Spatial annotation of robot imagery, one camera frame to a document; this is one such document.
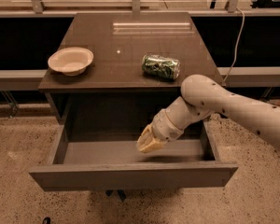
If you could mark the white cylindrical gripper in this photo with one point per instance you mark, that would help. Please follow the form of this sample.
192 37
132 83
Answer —
163 126

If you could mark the grey top drawer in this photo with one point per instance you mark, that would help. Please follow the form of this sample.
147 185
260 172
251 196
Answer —
96 149

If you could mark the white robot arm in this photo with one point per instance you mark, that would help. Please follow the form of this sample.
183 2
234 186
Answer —
201 97

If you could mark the dark grey drawer cabinet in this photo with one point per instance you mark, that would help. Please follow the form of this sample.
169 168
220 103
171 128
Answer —
119 43

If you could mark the black cabinet foot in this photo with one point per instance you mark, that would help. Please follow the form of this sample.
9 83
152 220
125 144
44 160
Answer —
120 193

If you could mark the white paper bowl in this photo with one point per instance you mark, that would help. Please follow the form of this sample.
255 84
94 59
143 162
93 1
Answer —
70 61

